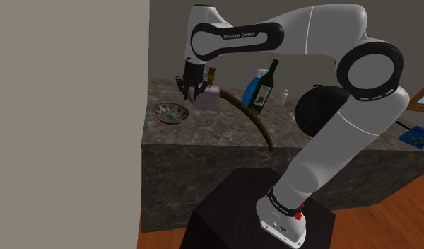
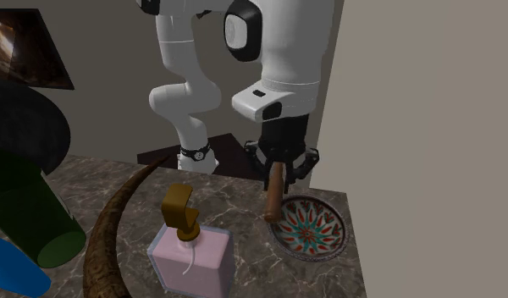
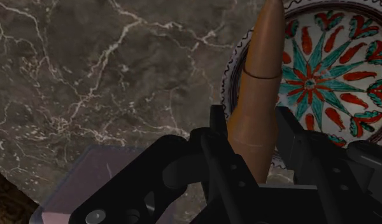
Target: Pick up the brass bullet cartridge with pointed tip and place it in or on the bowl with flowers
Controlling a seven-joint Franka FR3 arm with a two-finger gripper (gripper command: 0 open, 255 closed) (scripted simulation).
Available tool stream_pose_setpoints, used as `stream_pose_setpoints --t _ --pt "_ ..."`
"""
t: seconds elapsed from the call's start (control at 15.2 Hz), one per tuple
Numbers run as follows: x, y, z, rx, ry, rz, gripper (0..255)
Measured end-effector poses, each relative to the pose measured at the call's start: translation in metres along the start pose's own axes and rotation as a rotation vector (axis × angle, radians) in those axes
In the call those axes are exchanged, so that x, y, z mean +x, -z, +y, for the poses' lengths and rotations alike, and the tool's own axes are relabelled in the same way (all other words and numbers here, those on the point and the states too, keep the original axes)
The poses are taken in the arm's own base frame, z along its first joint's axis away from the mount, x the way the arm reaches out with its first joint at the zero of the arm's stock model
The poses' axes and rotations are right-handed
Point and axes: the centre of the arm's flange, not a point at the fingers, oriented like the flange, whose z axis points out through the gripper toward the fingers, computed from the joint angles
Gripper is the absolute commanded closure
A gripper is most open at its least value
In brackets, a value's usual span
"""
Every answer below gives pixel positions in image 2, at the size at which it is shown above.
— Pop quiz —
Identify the pink soap dispenser gold pump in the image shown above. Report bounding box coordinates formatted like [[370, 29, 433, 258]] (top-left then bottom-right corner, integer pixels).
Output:
[[146, 183, 235, 298]]

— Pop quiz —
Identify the blue rounded object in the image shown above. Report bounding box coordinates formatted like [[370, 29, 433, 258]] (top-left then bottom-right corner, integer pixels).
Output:
[[0, 230, 52, 298]]

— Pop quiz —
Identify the brown curved horn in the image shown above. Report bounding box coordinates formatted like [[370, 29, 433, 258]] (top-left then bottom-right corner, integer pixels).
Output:
[[82, 155, 171, 298]]

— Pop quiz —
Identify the dark green cylinder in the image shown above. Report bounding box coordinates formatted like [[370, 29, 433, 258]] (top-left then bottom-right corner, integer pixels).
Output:
[[0, 141, 88, 269]]

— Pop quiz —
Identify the black rounded object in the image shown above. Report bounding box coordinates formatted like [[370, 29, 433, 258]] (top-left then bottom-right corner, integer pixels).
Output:
[[0, 77, 72, 176]]

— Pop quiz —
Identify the dark wall picture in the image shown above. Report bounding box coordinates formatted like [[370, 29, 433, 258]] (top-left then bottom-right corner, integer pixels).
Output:
[[0, 8, 76, 91]]

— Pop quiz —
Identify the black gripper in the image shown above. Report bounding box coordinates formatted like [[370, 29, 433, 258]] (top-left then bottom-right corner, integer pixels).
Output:
[[243, 113, 320, 195]]

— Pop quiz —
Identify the patterned red teal bowl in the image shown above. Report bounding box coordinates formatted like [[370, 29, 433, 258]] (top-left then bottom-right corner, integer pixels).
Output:
[[268, 194, 351, 262]]

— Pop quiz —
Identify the brown wooden stick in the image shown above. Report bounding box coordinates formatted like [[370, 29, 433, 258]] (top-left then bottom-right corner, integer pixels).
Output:
[[263, 161, 285, 224]]

